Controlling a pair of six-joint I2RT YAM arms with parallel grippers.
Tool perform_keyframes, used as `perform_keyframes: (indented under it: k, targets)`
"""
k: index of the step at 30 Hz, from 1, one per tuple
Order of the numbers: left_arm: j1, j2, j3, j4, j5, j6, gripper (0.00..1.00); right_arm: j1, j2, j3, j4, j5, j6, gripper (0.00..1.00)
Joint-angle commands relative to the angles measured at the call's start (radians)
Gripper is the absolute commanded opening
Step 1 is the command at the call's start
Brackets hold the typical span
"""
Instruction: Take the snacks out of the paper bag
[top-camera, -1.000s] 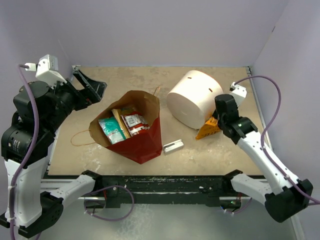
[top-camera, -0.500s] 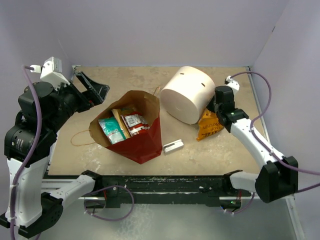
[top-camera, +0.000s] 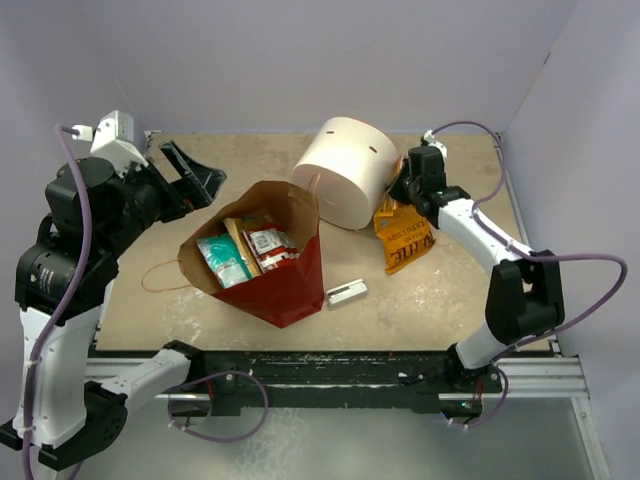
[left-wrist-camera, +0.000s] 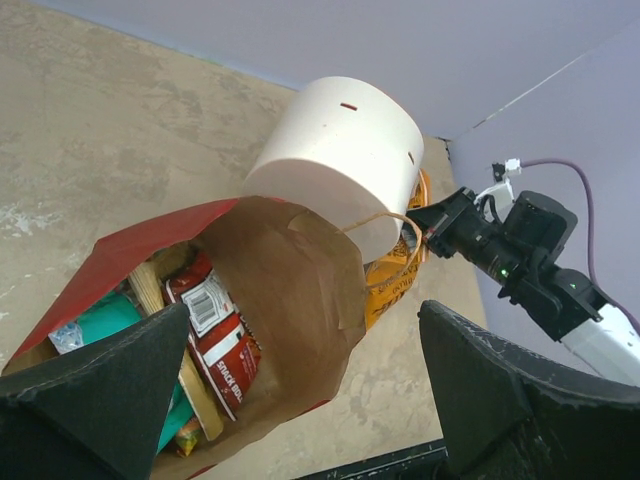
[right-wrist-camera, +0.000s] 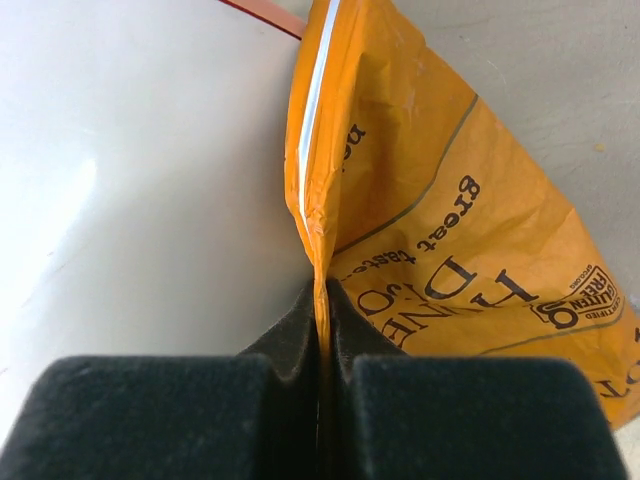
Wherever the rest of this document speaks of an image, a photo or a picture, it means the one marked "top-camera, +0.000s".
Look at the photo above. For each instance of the orange kettle chips bag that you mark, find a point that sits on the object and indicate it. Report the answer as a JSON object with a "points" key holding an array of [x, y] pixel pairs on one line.
{"points": [[405, 235]]}

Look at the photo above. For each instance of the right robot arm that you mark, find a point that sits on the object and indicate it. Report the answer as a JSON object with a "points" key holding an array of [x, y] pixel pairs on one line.
{"points": [[525, 297]]}

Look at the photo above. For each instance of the small white stapler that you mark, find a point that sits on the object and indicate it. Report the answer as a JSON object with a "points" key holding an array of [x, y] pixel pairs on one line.
{"points": [[345, 293]]}

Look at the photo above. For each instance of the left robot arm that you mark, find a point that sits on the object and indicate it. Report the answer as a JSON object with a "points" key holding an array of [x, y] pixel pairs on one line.
{"points": [[62, 284]]}

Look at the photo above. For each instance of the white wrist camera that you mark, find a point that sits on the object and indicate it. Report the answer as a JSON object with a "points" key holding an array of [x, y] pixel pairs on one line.
{"points": [[428, 139], [113, 140]]}

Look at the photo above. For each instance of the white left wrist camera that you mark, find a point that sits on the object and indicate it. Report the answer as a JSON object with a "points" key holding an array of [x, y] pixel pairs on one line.
{"points": [[113, 140]]}

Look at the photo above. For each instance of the red paper bag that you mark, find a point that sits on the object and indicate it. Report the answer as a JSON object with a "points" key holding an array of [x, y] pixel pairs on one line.
{"points": [[286, 293]]}

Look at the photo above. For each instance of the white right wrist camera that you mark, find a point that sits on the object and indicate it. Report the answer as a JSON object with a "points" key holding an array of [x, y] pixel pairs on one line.
{"points": [[428, 139]]}

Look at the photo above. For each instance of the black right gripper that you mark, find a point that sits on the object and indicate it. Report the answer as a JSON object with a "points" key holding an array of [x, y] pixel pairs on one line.
{"points": [[395, 190]]}

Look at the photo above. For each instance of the teal white snack packet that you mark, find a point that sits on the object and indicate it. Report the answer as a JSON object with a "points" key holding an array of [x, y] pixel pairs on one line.
{"points": [[224, 259]]}

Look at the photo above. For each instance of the tan snack bag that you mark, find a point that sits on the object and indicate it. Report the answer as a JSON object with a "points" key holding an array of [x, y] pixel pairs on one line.
{"points": [[239, 229]]}

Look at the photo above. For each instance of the red white snack packet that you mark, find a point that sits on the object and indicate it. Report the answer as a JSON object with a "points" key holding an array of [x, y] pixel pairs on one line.
{"points": [[271, 247]]}

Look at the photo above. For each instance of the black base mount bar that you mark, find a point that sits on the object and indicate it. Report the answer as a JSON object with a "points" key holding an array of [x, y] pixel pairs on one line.
{"points": [[411, 380]]}

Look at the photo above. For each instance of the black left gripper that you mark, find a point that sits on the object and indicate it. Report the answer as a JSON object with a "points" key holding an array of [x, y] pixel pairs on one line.
{"points": [[198, 184]]}

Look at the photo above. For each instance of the white cylindrical bin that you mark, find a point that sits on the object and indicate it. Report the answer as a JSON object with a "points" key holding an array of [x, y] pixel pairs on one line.
{"points": [[349, 165]]}

